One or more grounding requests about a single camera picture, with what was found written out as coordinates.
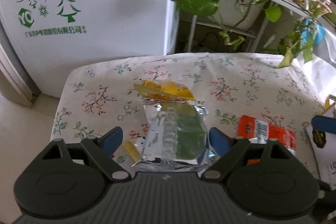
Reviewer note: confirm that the white refrigerator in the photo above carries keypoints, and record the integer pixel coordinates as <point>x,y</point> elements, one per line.
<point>105,29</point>

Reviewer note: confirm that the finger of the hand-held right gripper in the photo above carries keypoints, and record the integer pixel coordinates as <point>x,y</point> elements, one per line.
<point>323,123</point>

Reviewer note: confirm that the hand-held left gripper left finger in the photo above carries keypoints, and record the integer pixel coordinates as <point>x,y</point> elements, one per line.
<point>113,138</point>

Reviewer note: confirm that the white paper bag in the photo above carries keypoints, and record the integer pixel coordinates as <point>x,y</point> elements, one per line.
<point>328,161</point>

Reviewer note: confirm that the silver green snack packet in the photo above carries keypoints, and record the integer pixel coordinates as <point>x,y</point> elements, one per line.
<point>183,134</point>

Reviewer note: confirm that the floral tablecloth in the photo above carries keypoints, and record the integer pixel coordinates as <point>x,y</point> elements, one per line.
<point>105,77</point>

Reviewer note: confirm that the yellow snack packet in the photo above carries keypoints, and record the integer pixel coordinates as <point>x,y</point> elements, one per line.
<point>168,88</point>

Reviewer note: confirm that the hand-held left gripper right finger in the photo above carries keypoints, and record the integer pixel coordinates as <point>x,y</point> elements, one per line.
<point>218,141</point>

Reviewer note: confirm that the blue bag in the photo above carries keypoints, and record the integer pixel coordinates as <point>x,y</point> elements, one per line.
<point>319,32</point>

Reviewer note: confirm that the black snack packet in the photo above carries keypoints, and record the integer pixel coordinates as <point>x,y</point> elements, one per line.
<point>319,138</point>

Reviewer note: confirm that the white grey tablecloth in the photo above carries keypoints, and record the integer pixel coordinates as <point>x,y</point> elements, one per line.
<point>323,69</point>

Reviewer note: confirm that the small yellow striped packet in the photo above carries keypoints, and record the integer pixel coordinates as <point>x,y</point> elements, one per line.
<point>131,149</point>

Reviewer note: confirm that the orange snack packet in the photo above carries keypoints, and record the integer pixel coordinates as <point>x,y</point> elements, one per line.
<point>278,134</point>

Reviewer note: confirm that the wicker basket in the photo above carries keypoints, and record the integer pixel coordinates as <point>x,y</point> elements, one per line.
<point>319,6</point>

